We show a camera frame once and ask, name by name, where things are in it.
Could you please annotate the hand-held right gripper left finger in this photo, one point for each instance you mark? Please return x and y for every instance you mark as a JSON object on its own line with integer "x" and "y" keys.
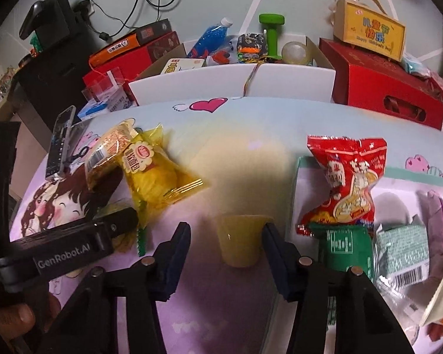
{"x": 177, "y": 261}

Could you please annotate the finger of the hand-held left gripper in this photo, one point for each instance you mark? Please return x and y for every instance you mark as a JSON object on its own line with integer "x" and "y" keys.
{"x": 123, "y": 221}

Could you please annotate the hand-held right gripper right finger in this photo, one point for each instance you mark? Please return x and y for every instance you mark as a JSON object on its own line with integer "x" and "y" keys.
{"x": 277, "y": 261}

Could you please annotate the yellow jelly cup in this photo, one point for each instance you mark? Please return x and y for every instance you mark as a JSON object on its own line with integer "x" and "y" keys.
{"x": 240, "y": 243}

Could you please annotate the yellow clear snack packet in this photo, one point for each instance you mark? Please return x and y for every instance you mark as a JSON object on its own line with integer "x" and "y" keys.
{"x": 155, "y": 177}

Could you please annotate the dark green snack packet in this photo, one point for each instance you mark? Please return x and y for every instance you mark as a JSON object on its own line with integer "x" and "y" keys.
{"x": 339, "y": 247}

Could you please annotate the orange striped snack packet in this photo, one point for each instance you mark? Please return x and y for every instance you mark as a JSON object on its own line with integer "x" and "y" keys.
{"x": 103, "y": 155}

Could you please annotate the red snack packet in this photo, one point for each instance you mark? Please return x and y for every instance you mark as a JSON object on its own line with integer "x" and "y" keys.
{"x": 349, "y": 188}

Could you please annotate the light green snack packet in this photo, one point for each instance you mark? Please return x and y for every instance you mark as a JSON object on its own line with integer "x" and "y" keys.
{"x": 402, "y": 250}

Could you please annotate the person's left hand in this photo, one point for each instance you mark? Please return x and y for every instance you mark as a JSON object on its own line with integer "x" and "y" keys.
{"x": 20, "y": 317}

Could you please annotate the smartphone in clear case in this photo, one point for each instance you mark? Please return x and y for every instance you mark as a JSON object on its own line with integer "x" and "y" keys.
{"x": 61, "y": 143}

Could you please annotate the blue and white tissue pack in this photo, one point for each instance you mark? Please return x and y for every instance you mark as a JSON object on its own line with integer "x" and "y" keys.
{"x": 96, "y": 108}

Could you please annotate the printed cartoon blanket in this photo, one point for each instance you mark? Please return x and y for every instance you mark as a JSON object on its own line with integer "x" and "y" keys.
{"x": 243, "y": 147}

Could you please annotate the clear plastic box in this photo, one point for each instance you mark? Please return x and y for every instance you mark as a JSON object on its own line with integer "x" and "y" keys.
{"x": 103, "y": 84}

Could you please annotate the red flat box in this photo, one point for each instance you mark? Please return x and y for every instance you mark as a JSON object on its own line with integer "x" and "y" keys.
{"x": 133, "y": 62}

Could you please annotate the black cabinet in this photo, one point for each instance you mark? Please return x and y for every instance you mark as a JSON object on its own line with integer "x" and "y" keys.
{"x": 51, "y": 77}

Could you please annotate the white cardboard box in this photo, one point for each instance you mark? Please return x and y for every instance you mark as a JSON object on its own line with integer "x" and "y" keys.
{"x": 206, "y": 81}

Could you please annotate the yellow and white card box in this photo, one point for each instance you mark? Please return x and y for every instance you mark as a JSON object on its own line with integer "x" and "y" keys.
{"x": 181, "y": 65}

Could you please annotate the orange flat box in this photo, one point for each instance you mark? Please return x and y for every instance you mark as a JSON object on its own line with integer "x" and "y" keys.
{"x": 114, "y": 49}

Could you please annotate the red toy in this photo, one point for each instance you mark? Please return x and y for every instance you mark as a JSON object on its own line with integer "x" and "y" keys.
{"x": 219, "y": 57}

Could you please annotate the blue plastic bottle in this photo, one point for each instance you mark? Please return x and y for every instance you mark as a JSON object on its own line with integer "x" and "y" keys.
{"x": 210, "y": 38}

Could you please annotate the red gift box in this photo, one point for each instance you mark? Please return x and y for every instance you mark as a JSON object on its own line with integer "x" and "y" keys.
{"x": 373, "y": 77}

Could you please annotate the clear tape roll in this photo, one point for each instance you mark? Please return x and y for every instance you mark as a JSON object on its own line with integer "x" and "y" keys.
{"x": 297, "y": 52}

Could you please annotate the black device on cabinet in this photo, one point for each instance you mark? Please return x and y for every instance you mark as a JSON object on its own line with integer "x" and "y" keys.
{"x": 48, "y": 14}

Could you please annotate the green dumbbell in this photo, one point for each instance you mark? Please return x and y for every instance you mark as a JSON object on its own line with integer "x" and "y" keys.
{"x": 271, "y": 33}

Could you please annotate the light blue plastic bag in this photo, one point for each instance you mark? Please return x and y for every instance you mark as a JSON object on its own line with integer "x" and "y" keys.
{"x": 417, "y": 64}

